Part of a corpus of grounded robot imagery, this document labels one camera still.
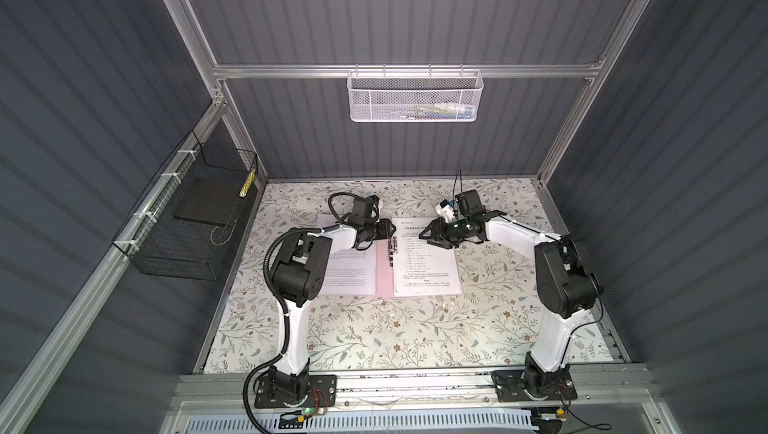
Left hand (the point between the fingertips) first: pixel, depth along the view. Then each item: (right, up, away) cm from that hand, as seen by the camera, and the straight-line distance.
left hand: (392, 228), depth 103 cm
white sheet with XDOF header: (+9, -12, -7) cm, 17 cm away
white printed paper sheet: (-13, -13, -9) cm, 21 cm away
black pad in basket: (-49, +9, -24) cm, 55 cm away
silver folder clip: (0, -7, -4) cm, 8 cm away
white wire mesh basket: (+9, +54, +21) cm, 58 cm away
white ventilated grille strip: (+26, -44, -32) cm, 60 cm away
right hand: (+11, -3, -10) cm, 15 cm away
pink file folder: (-3, -10, -6) cm, 12 cm away
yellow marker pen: (-40, +14, -21) cm, 47 cm away
